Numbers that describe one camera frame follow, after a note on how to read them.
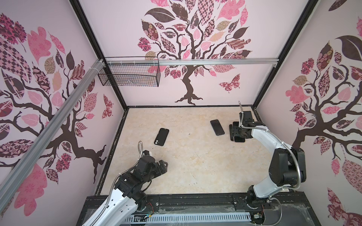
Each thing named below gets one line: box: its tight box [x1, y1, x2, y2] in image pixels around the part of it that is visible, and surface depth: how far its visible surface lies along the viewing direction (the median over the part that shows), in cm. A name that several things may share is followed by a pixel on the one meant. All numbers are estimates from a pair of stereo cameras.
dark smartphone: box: [210, 119, 225, 136], surface depth 109 cm
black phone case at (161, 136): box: [153, 128, 170, 147], surface depth 103 cm
